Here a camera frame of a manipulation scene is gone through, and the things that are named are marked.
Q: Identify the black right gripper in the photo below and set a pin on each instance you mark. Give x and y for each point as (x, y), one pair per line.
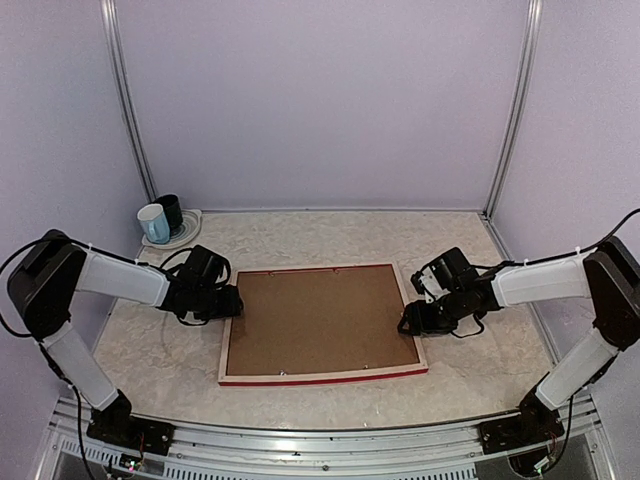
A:
(413, 311)

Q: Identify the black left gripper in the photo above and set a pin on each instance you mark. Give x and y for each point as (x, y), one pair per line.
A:
(233, 305)

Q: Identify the red wooden picture frame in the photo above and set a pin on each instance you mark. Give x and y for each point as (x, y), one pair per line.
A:
(320, 380)

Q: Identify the brown cardboard backing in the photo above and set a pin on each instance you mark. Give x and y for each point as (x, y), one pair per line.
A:
(320, 320)

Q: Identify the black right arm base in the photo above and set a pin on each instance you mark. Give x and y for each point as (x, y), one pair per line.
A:
(515, 430)

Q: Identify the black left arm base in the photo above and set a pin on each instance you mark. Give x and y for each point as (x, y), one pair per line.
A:
(143, 435)

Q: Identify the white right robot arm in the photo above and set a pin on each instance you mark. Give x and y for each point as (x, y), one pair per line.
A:
(605, 273)

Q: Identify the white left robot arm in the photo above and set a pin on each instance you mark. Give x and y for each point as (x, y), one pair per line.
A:
(63, 290)

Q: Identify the white round plate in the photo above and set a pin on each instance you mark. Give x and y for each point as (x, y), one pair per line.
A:
(187, 232)

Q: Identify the light blue mug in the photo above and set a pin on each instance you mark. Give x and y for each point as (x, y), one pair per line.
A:
(154, 224)

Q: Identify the dark green mug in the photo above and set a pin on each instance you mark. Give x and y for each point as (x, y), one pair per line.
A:
(172, 210)

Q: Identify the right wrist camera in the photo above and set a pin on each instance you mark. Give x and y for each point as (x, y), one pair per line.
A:
(426, 285)

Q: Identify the aluminium front rail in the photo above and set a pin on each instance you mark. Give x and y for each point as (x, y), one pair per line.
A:
(449, 450)

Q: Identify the left aluminium corner post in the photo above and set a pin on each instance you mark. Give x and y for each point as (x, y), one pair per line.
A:
(118, 65)

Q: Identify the aluminium corner post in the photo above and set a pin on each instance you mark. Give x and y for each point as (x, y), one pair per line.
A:
(517, 108)
(118, 65)

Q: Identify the right aluminium corner post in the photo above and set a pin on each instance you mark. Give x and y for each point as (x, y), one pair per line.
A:
(517, 108)

